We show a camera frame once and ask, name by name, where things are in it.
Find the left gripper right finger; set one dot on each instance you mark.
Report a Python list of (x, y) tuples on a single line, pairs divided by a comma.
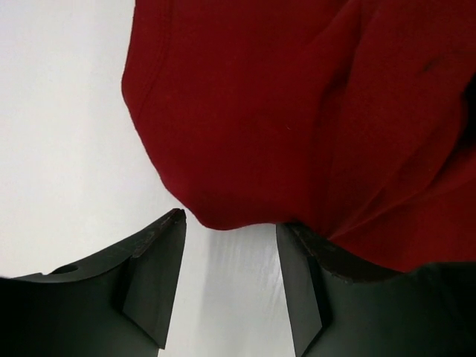
[(342, 305)]

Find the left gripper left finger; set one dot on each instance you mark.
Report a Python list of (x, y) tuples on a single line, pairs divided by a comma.
[(116, 302)]

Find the dark red t shirt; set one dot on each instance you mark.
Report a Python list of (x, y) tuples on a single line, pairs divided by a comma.
[(352, 117)]

